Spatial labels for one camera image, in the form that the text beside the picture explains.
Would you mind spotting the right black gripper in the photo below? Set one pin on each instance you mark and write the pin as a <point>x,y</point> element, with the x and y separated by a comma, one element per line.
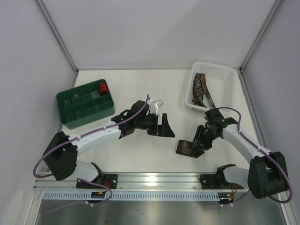
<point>197,145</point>

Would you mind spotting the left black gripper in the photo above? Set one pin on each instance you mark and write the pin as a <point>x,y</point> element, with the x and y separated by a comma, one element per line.
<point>158,125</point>

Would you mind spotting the dark brown patterned tie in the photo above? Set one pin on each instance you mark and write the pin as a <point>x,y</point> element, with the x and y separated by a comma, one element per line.
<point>186,148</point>

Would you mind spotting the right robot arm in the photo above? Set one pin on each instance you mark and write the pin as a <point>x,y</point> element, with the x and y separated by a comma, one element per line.
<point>267,174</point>

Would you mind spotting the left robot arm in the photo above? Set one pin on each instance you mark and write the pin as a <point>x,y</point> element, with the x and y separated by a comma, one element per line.
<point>62,153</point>

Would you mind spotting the orange blue patterned tie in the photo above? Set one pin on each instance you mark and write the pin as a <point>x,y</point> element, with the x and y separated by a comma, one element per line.
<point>200,90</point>

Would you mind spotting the white plastic basket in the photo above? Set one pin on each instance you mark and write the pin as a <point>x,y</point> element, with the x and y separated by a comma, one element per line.
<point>221,83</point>

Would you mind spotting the red rolled tie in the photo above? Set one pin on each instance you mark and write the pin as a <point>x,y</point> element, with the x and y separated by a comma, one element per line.
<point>103,89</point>

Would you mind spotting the green compartment tray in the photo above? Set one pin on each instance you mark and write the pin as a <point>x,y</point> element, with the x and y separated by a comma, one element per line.
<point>82,105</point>

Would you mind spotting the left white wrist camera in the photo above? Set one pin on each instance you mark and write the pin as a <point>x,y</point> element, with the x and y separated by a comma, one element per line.
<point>155,105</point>

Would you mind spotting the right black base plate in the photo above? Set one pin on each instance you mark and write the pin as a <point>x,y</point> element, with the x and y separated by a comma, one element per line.
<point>214,181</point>

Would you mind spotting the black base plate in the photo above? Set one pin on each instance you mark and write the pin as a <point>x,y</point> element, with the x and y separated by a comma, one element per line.
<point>214,181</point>
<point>108,180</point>

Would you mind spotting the aluminium mounting rail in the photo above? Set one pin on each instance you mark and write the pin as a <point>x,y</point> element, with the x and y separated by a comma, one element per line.
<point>134,181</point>

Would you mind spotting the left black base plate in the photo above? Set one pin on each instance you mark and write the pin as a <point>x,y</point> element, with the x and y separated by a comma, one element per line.
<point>108,180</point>

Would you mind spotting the white slotted cable duct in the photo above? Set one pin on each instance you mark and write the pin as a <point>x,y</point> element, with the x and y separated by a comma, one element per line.
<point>135,196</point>

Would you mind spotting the right aluminium frame post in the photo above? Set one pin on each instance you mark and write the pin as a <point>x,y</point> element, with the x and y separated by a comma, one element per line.
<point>275,7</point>

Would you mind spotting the aluminium frame post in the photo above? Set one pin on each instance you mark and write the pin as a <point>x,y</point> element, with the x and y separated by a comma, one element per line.
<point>53,29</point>
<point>275,7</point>

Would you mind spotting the left aluminium frame post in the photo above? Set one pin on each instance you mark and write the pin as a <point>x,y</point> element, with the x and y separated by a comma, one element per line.
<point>53,29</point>

